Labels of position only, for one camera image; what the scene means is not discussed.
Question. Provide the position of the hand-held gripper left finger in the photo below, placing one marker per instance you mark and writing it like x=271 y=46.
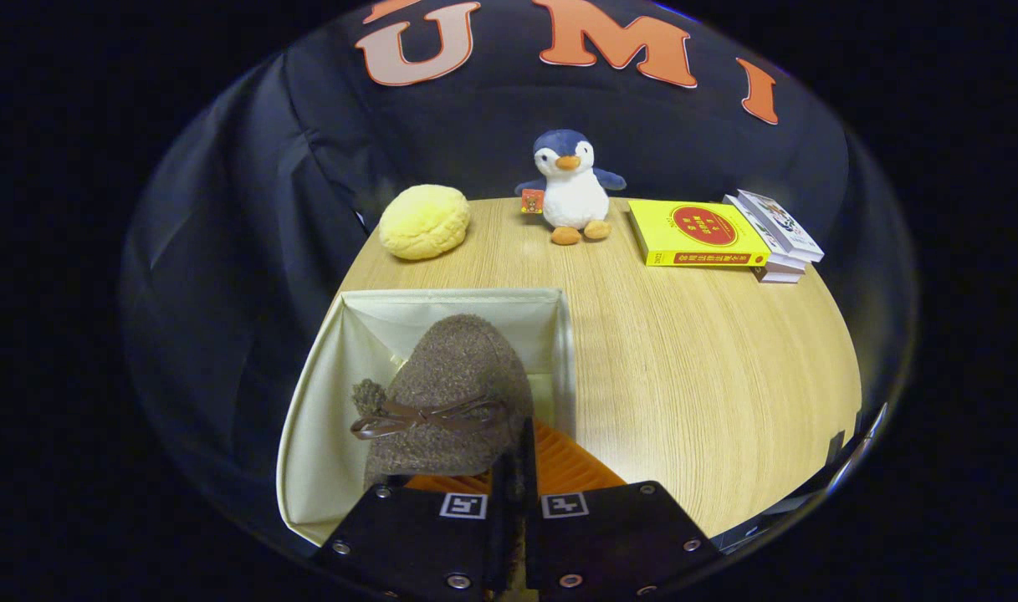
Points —
x=504 y=518

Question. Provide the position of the plain white book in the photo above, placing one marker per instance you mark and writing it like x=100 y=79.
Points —
x=789 y=262

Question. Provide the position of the penguin plush toy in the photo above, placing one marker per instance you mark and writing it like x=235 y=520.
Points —
x=571 y=196

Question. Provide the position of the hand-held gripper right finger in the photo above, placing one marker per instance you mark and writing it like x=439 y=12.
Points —
x=529 y=477

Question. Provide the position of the illustrated cover white book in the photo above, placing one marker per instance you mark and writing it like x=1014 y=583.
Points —
x=780 y=221

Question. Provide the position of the cream fabric storage box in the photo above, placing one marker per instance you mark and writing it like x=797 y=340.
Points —
x=324 y=468

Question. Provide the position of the yellow book red circle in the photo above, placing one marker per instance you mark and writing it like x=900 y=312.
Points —
x=693 y=226

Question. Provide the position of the yellow bun plush cushion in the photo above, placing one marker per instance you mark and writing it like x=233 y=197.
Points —
x=425 y=221

